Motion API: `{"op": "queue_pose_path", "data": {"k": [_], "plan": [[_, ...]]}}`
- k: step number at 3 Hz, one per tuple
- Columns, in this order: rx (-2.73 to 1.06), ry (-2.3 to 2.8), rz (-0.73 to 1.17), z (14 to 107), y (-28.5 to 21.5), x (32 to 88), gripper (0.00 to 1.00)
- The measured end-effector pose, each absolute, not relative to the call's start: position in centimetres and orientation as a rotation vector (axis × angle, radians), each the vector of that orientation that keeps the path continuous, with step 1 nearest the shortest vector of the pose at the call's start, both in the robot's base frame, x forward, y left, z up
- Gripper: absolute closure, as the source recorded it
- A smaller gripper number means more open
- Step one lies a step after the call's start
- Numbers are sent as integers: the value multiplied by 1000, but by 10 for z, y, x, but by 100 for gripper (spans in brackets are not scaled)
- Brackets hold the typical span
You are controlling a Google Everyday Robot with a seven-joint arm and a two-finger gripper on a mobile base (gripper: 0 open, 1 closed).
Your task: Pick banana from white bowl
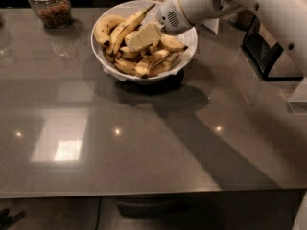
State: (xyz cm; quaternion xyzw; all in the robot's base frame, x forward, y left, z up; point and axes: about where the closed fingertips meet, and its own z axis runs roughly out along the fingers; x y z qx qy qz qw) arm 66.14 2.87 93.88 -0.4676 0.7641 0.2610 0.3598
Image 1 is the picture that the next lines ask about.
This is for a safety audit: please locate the left glass jar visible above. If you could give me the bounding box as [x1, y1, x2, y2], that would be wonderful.
[28, 0, 71, 28]

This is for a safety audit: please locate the long central banana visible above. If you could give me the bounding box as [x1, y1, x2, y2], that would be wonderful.
[106, 4, 154, 55]

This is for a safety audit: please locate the right glass jar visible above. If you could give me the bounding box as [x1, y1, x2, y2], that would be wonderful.
[236, 10, 254, 30]

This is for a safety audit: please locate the black wire rack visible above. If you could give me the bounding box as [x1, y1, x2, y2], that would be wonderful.
[242, 16, 303, 81]

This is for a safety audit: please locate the front left banana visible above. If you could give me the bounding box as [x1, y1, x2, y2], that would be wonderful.
[114, 57, 136, 76]

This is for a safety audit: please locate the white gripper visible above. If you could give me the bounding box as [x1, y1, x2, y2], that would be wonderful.
[129, 0, 200, 51]

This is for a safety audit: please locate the curved banana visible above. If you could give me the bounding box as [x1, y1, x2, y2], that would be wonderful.
[159, 34, 188, 52]

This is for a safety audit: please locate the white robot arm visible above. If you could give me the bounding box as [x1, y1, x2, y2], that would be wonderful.
[153, 0, 307, 74]

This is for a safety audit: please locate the front lower banana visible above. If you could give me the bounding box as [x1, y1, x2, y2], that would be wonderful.
[135, 49, 170, 78]

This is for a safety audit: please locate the large left banana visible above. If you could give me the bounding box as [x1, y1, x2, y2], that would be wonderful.
[94, 14, 125, 47]

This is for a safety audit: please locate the middle short banana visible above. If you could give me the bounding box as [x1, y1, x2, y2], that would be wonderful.
[125, 31, 137, 46]

